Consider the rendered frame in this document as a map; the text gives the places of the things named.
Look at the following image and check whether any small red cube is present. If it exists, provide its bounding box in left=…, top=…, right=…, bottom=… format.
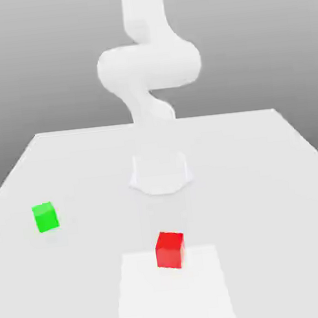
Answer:
left=153, top=229, right=188, bottom=272

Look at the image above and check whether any small green cube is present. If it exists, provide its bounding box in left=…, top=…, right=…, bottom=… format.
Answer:
left=30, top=200, right=61, bottom=234

